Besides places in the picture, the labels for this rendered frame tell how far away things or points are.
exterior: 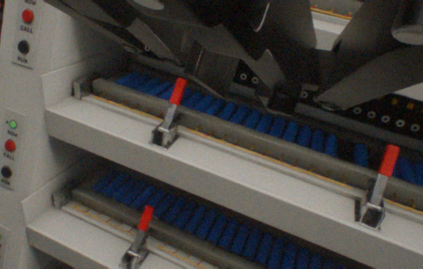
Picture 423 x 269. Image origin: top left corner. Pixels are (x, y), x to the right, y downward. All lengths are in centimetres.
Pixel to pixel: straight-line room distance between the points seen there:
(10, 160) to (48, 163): 5
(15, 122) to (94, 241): 21
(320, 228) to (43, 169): 41
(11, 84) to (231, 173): 35
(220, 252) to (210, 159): 16
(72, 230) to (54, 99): 21
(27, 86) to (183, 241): 32
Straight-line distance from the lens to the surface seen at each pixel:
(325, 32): 37
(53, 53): 51
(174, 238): 53
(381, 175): 41
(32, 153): 55
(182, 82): 43
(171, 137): 44
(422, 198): 47
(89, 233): 57
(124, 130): 46
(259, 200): 40
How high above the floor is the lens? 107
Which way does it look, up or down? 13 degrees down
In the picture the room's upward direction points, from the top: 16 degrees clockwise
